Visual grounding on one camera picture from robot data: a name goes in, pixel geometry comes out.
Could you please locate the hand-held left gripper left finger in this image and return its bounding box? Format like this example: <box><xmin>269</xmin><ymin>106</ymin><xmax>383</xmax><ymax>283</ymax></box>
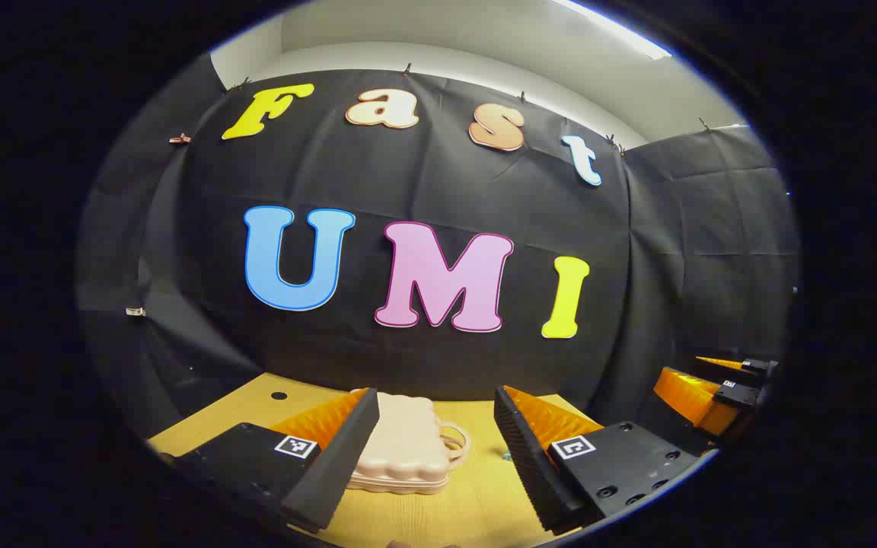
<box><xmin>172</xmin><ymin>387</ymin><xmax>381</xmax><ymax>534</ymax></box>

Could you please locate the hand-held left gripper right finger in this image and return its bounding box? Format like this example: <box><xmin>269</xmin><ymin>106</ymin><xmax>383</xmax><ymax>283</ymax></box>
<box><xmin>493</xmin><ymin>385</ymin><xmax>702</xmax><ymax>536</ymax></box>

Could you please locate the black backdrop cloth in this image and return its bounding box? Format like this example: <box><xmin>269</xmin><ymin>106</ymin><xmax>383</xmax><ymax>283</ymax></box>
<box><xmin>77</xmin><ymin>53</ymin><xmax>801</xmax><ymax>457</ymax></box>

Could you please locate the pink suitcase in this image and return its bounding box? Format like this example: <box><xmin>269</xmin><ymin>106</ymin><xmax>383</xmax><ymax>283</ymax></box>
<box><xmin>347</xmin><ymin>390</ymin><xmax>471</xmax><ymax>495</ymax></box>

